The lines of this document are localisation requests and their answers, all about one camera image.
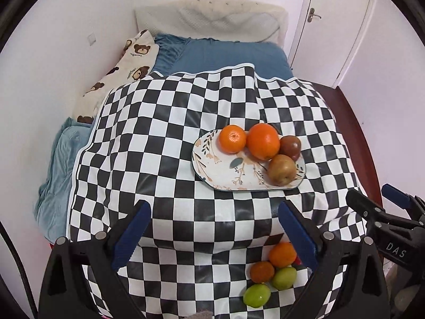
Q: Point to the light blue fleece blanket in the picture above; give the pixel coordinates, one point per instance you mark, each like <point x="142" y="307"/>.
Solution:
<point x="58" y="172"/>

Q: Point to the white door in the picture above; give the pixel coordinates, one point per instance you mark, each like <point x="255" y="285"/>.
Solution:
<point x="332" y="30"/>

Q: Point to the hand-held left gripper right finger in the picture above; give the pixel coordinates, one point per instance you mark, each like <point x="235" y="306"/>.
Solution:
<point x="297" y="232"/>

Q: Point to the blue bed sheet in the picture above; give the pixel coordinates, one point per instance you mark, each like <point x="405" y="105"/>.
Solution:
<point x="225" y="55"/>

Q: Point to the red cherry tomato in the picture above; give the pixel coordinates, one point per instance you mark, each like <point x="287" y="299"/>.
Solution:
<point x="297" y="260"/>

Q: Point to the floral oval plate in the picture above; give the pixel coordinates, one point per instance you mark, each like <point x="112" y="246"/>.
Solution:
<point x="215" y="169"/>

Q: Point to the green apple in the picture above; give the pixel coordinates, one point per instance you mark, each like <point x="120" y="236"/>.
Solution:
<point x="284" y="277"/>
<point x="256" y="295"/>

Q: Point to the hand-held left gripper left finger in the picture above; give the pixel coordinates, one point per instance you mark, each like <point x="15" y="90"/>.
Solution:
<point x="132" y="232"/>

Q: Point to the dark orange mandarin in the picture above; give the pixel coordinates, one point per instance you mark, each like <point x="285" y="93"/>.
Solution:
<point x="262" y="271"/>

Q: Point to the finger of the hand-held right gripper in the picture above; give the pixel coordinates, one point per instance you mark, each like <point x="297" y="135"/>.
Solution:
<point x="365" y="207"/>
<point x="395" y="193"/>

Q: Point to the beige padded headboard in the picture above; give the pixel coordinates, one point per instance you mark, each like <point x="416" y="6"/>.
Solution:
<point x="166" y="10"/>

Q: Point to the bear print pillow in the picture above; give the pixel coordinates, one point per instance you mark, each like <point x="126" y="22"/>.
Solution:
<point x="129" y="63"/>

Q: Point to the dark red apple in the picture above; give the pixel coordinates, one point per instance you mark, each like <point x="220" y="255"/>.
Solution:
<point x="291" y="146"/>

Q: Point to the medium orange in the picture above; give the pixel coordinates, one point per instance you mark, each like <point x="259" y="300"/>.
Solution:
<point x="282" y="255"/>

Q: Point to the bright mandarin orange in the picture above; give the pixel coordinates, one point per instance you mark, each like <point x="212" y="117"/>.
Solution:
<point x="232" y="139"/>

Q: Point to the white wall switch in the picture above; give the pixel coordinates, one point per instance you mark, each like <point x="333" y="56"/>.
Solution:
<point x="91" y="38"/>

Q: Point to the yellow red apple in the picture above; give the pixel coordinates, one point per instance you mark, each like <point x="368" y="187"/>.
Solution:
<point x="282" y="170"/>

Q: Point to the black white checkered cloth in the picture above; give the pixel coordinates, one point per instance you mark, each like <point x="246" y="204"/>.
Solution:
<point x="166" y="139"/>

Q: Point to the large orange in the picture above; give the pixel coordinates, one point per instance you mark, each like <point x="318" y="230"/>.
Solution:
<point x="263" y="141"/>

